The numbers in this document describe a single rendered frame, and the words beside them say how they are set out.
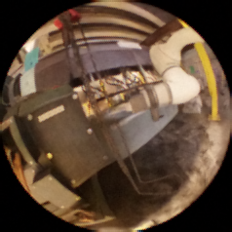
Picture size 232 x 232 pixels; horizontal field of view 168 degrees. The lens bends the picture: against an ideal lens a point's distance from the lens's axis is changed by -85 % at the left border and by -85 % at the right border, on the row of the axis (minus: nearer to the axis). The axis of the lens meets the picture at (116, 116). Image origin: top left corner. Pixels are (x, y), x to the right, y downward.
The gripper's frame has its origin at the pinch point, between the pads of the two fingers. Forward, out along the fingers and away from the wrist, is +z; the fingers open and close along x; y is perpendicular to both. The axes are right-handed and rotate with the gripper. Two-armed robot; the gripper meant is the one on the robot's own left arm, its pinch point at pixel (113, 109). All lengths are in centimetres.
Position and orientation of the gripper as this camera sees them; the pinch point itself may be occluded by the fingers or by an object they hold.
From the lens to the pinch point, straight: 33.0
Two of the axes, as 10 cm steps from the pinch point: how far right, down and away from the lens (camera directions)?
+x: -2.7, 3.2, -9.1
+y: -3.5, -9.1, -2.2
